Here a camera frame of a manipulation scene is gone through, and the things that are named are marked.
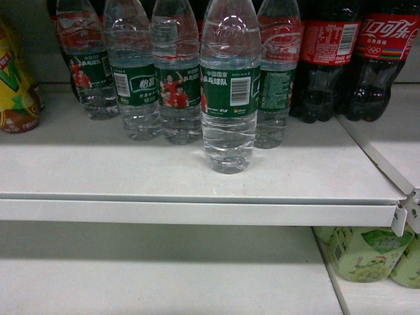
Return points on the leftmost back water bottle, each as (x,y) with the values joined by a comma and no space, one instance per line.
(82,38)

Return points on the green grape juice bottle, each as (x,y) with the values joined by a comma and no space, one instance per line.
(366,254)

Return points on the yellow lemon tea bottle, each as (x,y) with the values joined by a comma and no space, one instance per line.
(20,100)

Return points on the white metal shelf board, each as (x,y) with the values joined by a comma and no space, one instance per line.
(74,169)

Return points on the cola bottle left red label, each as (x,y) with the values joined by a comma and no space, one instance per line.
(330,32)

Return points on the cola bottle red label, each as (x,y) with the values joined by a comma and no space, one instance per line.
(330,32)
(384,42)

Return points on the water bottle green label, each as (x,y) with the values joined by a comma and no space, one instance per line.
(129,45)
(281,35)
(230,66)

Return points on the cola bottle right red label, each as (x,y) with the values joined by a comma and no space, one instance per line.
(384,42)

